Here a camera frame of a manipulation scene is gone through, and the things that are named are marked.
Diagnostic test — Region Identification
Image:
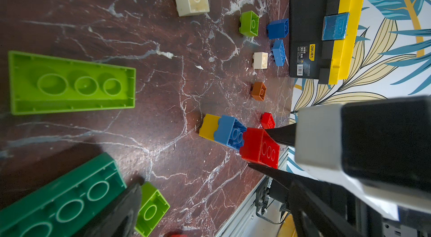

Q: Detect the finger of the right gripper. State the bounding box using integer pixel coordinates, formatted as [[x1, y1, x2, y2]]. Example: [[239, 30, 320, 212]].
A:
[[266, 123, 296, 146], [248, 163, 317, 200]]

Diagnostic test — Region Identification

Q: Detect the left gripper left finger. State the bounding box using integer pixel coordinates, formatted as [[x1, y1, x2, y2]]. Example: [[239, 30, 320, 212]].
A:
[[74, 182, 142, 237]]

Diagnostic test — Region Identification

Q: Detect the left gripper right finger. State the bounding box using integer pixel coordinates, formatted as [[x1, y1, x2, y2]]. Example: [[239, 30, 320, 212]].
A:
[[288, 181, 361, 237]]

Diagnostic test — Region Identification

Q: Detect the blue long brick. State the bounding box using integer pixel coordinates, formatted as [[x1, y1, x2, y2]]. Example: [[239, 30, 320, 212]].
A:
[[214, 115, 247, 151]]

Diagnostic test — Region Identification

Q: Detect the yellow square brick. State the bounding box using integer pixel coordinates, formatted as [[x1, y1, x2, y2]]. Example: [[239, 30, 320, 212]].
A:
[[199, 114, 221, 142]]

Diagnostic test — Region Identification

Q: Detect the small light green brick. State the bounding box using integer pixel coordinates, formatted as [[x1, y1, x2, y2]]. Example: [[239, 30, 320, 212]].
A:
[[239, 11, 259, 37]]

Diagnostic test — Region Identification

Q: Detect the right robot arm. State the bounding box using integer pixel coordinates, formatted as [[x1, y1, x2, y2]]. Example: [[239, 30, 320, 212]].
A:
[[268, 96, 431, 228]]

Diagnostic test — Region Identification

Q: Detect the light green square brick front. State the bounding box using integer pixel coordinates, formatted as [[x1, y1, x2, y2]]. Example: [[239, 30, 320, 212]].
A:
[[135, 182, 170, 237]]

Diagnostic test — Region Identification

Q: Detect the small orange brick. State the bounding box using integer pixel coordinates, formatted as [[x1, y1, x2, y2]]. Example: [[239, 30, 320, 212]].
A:
[[250, 82, 267, 101]]

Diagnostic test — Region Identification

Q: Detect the dark green long brick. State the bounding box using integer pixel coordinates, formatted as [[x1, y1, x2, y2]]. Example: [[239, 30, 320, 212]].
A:
[[1, 153, 126, 237]]

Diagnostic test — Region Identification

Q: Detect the small cream brick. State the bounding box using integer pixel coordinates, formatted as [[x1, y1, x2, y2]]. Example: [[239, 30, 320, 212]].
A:
[[253, 52, 268, 70]]

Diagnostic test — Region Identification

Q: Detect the blue brick near toolbox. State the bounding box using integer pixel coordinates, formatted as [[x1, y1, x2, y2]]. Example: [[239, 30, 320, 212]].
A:
[[272, 39, 286, 67]]

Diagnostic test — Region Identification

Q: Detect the dark blue square brick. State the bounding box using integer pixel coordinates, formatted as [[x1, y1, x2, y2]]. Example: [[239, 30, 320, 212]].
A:
[[267, 18, 289, 40]]

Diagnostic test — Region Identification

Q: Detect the yellow black toolbox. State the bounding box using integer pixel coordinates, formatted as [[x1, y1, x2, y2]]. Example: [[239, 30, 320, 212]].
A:
[[289, 0, 364, 85]]

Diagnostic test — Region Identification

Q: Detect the light green long brick left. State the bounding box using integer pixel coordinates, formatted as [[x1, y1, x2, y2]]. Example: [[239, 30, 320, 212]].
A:
[[8, 50, 136, 115]]

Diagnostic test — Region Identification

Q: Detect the aluminium front rail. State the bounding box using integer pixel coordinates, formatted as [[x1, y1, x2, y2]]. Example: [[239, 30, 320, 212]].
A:
[[213, 146, 294, 237]]

